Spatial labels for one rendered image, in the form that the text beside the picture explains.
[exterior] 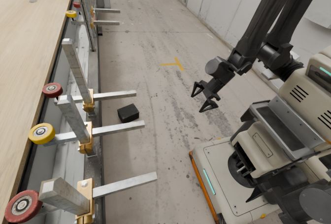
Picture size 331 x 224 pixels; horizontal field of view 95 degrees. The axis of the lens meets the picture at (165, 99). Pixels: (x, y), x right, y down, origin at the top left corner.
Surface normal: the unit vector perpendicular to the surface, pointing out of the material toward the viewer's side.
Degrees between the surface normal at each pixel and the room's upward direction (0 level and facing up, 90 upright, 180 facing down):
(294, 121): 90
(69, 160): 0
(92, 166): 0
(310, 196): 61
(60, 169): 0
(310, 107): 98
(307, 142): 90
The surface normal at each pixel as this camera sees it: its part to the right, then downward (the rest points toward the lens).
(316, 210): -0.77, -0.21
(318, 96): -0.96, 0.21
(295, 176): 0.14, -0.67
